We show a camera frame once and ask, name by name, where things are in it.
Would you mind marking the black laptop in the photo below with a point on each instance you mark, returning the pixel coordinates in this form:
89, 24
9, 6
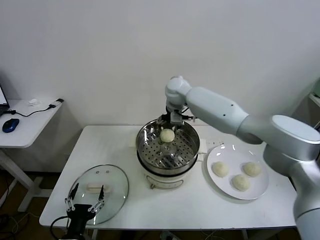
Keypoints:
2, 101

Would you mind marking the white round plate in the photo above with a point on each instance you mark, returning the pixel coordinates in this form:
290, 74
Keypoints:
217, 155

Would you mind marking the white steamed baozi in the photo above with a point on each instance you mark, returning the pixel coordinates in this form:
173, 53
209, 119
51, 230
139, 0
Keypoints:
220, 169
252, 169
240, 183
167, 136

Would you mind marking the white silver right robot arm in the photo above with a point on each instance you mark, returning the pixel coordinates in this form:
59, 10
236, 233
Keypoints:
212, 107

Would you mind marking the cream electric cooker base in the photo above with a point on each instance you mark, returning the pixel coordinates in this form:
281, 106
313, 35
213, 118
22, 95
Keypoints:
165, 183

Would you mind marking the blue computer mouse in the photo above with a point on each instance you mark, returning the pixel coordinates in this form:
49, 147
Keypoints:
10, 125

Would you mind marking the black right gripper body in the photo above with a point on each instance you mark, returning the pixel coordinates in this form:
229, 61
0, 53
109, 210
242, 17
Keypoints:
167, 117

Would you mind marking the perforated steel steamer basket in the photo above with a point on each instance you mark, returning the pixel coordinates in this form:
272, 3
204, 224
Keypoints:
175, 157

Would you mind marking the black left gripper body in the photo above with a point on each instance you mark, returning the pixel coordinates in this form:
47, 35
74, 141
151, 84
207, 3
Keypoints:
78, 215

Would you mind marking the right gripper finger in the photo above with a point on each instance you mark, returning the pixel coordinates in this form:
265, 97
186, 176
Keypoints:
174, 127
160, 124

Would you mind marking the crumpled white tissue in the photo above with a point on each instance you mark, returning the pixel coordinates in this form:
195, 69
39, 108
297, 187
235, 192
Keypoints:
33, 102

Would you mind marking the white side desk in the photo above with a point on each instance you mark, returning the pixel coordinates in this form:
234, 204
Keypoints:
30, 130

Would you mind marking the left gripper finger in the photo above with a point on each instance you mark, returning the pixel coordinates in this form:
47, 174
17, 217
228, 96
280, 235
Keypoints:
101, 193
73, 192

